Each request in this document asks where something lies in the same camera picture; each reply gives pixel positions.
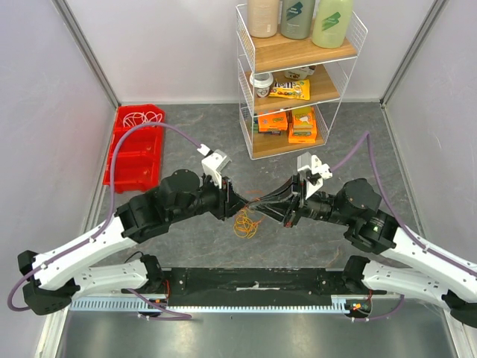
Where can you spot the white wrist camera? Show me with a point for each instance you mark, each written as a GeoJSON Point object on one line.
{"type": "Point", "coordinates": [313, 171]}
{"type": "Point", "coordinates": [212, 163]}

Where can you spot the beige bottle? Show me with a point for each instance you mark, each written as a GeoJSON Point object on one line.
{"type": "Point", "coordinates": [262, 18]}

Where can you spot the orange snack box right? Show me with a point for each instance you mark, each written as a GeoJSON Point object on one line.
{"type": "Point", "coordinates": [302, 127]}

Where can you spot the light green bottle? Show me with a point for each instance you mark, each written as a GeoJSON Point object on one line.
{"type": "Point", "coordinates": [331, 23]}

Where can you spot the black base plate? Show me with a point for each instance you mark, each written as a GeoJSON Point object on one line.
{"type": "Point", "coordinates": [261, 282]}

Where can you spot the red storage bin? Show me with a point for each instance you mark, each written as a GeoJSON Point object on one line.
{"type": "Point", "coordinates": [139, 158]}

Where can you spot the yellow candy bag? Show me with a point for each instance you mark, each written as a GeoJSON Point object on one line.
{"type": "Point", "coordinates": [299, 90]}

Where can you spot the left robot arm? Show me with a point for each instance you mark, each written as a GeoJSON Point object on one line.
{"type": "Point", "coordinates": [56, 278]}

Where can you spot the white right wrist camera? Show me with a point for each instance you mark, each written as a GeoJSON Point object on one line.
{"type": "Point", "coordinates": [313, 171]}

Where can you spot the white wire shelf rack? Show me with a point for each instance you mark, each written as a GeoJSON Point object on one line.
{"type": "Point", "coordinates": [277, 54]}

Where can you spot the coffee cup with lid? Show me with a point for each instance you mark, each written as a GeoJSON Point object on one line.
{"type": "Point", "coordinates": [261, 84]}

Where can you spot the grey green bottle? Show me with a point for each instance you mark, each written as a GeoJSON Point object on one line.
{"type": "Point", "coordinates": [296, 18]}

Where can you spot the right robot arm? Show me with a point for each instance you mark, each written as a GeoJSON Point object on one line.
{"type": "Point", "coordinates": [431, 273]}

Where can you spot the white brown snack pack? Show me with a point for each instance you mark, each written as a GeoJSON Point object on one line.
{"type": "Point", "coordinates": [300, 73]}

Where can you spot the orange snack box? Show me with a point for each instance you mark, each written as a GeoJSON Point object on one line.
{"type": "Point", "coordinates": [302, 127]}
{"type": "Point", "coordinates": [272, 122]}

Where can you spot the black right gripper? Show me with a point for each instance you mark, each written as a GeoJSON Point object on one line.
{"type": "Point", "coordinates": [295, 203]}

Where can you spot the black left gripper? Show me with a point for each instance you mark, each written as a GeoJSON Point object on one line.
{"type": "Point", "coordinates": [237, 202]}

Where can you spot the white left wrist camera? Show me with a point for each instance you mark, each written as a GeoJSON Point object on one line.
{"type": "Point", "coordinates": [212, 163]}

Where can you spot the orange snack box left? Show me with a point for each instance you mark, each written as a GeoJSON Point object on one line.
{"type": "Point", "coordinates": [272, 122]}

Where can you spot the slotted cable duct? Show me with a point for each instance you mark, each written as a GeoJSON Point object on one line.
{"type": "Point", "coordinates": [237, 303]}

